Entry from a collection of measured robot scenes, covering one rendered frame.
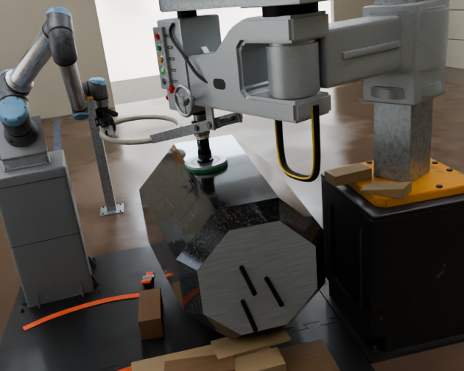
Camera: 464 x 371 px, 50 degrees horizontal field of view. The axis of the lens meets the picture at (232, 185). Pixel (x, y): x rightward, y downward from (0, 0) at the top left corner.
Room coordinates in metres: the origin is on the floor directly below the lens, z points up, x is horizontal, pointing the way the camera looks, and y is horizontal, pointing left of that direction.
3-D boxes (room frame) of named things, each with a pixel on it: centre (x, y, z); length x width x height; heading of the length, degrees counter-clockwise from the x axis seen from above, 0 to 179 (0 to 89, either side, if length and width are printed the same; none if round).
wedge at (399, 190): (2.03, -0.67, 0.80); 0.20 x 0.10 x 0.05; 50
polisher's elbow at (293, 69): (1.87, -0.27, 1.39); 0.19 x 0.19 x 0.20
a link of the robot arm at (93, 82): (2.98, 0.72, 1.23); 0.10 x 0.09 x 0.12; 100
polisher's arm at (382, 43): (2.11, -0.65, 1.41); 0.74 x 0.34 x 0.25; 123
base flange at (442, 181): (2.22, -0.82, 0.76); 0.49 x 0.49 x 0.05; 10
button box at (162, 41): (2.38, 0.25, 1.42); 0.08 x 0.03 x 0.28; 36
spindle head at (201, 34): (2.33, 0.07, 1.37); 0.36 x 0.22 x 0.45; 36
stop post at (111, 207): (4.05, 1.07, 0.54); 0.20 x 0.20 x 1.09; 10
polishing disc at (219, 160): (2.40, 0.12, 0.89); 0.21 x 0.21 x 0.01
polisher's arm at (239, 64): (2.07, -0.10, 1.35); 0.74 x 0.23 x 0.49; 36
